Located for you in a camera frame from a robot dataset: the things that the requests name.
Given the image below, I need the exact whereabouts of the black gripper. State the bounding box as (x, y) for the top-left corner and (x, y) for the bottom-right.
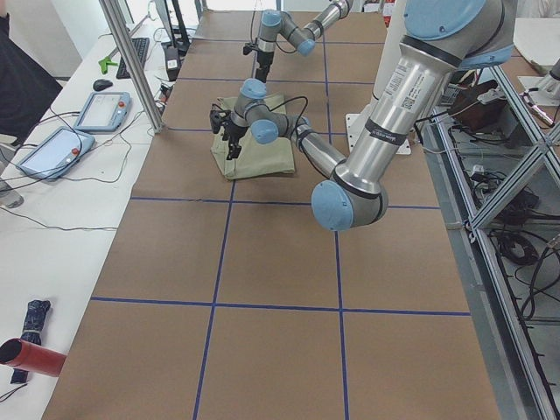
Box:
(222, 121), (248, 160)
(255, 51), (274, 79)

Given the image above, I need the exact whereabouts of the olive green long-sleeve shirt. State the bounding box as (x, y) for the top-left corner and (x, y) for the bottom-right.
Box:
(210, 92), (298, 181)

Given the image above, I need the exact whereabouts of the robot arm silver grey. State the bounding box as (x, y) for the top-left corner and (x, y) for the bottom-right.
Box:
(210, 1), (517, 231)
(243, 0), (354, 82)

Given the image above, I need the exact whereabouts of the black computer keyboard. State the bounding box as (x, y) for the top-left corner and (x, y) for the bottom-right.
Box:
(115, 37), (151, 81)

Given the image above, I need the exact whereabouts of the far blue teach pendant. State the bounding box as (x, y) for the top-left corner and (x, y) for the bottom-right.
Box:
(73, 92), (131, 133)

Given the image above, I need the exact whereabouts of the blue teach pendant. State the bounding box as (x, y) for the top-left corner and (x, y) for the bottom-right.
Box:
(16, 127), (95, 180)
(73, 92), (131, 133)

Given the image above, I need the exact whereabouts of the black computer mouse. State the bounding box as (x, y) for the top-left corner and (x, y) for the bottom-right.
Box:
(93, 79), (113, 92)

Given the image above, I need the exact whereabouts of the green plastic clamp tool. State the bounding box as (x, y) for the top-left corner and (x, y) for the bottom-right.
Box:
(98, 56), (119, 74)

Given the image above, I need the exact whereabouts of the near blue teach pendant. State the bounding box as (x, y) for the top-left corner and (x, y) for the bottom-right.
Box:
(16, 127), (95, 180)

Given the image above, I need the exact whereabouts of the dark blue folded umbrella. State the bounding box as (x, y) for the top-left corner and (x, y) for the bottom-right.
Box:
(10, 299), (51, 385)

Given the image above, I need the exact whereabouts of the red cylinder tube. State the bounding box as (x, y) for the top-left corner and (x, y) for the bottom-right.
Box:
(1, 338), (67, 377)

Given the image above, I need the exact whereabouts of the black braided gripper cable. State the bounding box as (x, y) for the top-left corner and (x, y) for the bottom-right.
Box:
(262, 95), (338, 176)

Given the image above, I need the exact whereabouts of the grey aluminium camera post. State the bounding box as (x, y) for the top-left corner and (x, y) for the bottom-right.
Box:
(99, 0), (164, 134)

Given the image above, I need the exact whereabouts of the aluminium frame structure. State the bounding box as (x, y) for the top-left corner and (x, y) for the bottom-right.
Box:
(416, 52), (559, 419)

